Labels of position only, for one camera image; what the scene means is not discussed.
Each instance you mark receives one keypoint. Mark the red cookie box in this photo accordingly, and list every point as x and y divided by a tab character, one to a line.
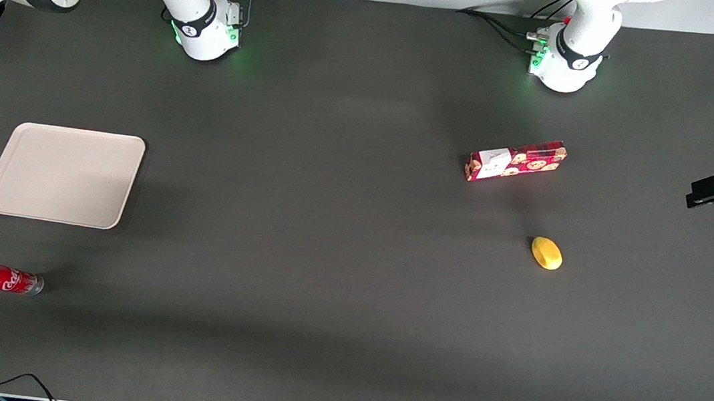
523	160

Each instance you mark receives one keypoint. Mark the yellow lemon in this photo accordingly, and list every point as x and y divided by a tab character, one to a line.
547	254

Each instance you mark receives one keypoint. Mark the white rectangular plastic tray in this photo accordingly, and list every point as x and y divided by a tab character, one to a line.
64	174

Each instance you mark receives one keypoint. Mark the red coke bottle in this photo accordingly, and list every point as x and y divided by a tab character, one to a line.
12	280

